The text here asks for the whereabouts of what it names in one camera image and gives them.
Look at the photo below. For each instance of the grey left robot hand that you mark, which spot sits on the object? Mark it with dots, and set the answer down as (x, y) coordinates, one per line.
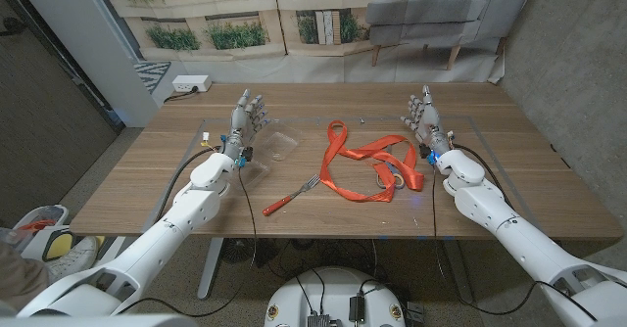
(239, 131)

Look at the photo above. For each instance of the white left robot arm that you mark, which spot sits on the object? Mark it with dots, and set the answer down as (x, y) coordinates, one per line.
(161, 234)

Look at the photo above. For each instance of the person's brown trouser leg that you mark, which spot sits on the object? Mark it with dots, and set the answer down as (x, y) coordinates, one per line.
(19, 278)

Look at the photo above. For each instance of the clear plastic clamshell container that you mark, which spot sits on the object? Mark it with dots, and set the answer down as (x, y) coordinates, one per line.
(279, 143)

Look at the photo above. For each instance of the white power strip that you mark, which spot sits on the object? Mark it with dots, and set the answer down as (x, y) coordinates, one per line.
(191, 83)

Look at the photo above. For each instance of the white table leg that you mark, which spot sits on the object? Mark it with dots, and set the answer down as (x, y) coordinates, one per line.
(210, 268)

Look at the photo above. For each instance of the printed garden backdrop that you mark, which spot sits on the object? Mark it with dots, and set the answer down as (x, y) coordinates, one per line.
(318, 23)

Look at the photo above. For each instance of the white sneaker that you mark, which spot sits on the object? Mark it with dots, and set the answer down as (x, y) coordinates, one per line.
(73, 258)

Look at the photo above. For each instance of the white plastic bin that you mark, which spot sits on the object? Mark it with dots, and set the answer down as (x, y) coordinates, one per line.
(46, 214)

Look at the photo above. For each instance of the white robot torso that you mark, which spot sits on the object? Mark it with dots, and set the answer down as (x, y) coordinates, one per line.
(338, 288)

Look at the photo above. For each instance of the black fan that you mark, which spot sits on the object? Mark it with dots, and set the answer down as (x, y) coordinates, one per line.
(236, 251)

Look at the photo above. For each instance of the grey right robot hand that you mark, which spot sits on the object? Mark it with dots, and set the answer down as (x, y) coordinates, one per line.
(430, 121)

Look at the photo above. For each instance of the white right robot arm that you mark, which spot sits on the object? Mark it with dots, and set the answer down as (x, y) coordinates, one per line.
(514, 229)

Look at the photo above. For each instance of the dark table leg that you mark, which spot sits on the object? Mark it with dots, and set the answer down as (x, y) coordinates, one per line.
(458, 273)

